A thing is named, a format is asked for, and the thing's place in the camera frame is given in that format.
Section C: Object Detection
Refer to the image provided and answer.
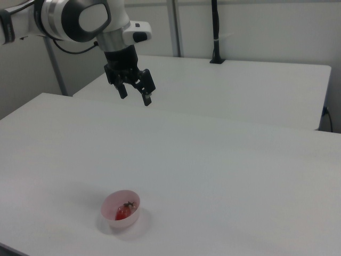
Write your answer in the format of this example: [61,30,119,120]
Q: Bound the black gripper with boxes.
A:
[103,45,157,107]

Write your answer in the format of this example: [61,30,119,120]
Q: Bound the red strawberry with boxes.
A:
[115,204,133,221]

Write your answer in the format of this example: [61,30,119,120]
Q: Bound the pink plastic bowl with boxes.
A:
[100,189,141,229]

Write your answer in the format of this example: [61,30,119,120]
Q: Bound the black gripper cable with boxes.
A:
[54,39,100,54]

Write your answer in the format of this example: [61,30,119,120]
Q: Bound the grey aluminium frame post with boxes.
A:
[43,36,68,97]
[167,0,185,58]

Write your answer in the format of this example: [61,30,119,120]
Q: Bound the black mount pole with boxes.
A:
[210,0,224,61]

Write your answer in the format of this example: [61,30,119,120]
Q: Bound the black power cable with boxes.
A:
[323,106,334,133]

